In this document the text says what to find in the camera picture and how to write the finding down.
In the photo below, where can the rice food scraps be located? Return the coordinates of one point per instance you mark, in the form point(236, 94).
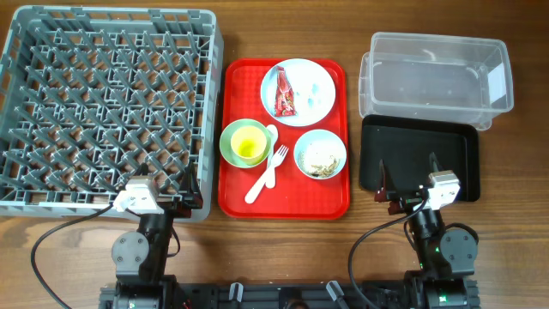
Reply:
point(316, 161)

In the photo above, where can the clear plastic bin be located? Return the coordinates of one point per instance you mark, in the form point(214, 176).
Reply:
point(445, 78)

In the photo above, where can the red snack wrapper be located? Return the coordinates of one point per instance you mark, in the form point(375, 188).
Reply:
point(284, 95)

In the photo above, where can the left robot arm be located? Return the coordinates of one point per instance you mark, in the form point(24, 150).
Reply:
point(140, 257)

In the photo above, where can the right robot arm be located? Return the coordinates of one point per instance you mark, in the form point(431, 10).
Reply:
point(446, 252)

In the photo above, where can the red plastic tray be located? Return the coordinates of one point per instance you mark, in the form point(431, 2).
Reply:
point(295, 196)

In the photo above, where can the green bowl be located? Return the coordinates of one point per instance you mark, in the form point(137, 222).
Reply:
point(225, 142)

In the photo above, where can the light blue plate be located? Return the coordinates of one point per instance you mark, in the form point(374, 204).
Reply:
point(301, 74)

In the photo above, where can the grey dishwasher rack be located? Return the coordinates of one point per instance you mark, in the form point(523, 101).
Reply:
point(89, 94)

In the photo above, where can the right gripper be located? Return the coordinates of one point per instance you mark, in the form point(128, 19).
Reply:
point(404, 201)

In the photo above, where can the white plastic spoon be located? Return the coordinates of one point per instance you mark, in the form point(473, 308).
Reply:
point(270, 181)

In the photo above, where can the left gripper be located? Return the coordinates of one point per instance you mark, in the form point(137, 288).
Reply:
point(190, 194)

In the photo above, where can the black waste tray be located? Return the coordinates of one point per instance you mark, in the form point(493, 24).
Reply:
point(404, 146)

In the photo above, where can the light blue bowl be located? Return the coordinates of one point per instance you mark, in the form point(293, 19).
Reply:
point(329, 140)

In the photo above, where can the white plastic fork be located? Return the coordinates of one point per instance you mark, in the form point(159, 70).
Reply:
point(277, 158)

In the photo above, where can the yellow cup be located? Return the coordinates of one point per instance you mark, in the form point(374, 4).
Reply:
point(249, 143)

